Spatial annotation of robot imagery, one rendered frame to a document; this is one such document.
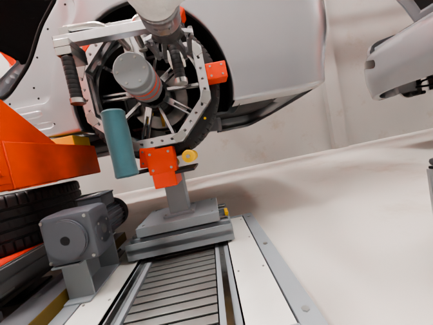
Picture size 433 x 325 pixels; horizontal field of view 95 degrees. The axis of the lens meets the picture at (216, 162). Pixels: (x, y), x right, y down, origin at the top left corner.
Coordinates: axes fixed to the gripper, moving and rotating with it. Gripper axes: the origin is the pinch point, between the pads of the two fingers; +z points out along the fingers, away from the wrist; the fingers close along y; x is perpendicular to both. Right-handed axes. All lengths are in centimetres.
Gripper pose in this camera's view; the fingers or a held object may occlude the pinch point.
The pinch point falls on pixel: (176, 59)
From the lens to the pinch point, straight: 74.4
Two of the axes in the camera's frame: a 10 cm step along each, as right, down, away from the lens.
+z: -0.4, -0.6, 10.0
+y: 9.8, -2.0, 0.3
